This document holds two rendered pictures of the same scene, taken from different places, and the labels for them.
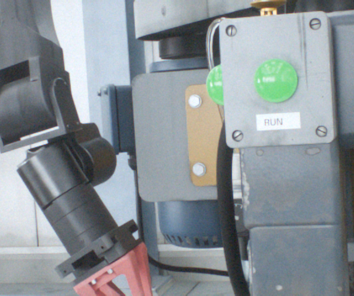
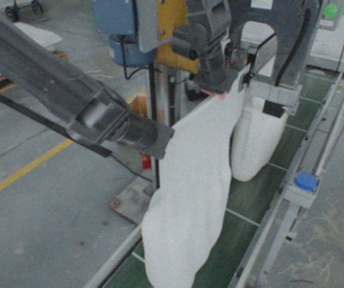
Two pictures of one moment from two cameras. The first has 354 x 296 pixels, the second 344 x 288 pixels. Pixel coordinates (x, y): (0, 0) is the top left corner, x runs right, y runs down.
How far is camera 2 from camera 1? 1.04 m
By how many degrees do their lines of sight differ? 73
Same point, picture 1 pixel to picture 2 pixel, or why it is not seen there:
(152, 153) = (146, 30)
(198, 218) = (151, 53)
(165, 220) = (135, 58)
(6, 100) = (219, 24)
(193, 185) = (157, 40)
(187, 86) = not seen: outside the picture
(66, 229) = (222, 75)
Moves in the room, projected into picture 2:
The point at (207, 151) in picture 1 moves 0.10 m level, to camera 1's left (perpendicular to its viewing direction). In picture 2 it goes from (165, 23) to (151, 35)
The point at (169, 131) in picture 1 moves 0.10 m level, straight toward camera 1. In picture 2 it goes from (151, 17) to (186, 21)
